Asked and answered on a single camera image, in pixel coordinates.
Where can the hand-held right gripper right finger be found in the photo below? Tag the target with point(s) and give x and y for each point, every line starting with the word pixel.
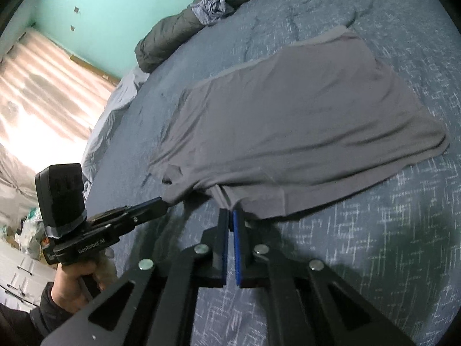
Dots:
pixel 238 252

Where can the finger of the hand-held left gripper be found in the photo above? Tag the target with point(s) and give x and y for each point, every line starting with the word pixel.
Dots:
pixel 147 209

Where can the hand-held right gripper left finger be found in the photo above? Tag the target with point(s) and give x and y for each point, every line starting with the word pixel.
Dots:
pixel 225 252

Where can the grey pants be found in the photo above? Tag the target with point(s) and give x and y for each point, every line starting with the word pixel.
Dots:
pixel 288 115

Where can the person's left forearm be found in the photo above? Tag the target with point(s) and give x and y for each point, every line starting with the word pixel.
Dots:
pixel 32 317

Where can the person's left hand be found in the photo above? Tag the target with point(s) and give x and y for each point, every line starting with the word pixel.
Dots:
pixel 68 288

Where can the white plastic bag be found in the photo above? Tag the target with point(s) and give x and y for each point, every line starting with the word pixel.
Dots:
pixel 32 234

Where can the white drawer cabinet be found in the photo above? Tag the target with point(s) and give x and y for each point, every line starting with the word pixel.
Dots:
pixel 21 277

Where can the light grey bed cover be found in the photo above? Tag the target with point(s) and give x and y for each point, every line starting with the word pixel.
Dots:
pixel 115 108

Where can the pink curtain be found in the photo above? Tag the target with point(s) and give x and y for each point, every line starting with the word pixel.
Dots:
pixel 46 97

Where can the blue patterned bed sheet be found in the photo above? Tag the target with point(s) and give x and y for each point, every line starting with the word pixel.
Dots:
pixel 378 241

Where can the dark grey rolled duvet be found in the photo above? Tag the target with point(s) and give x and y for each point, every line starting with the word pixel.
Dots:
pixel 169 39

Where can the blue-grey crumpled garment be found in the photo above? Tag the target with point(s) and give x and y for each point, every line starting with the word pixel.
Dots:
pixel 212 7

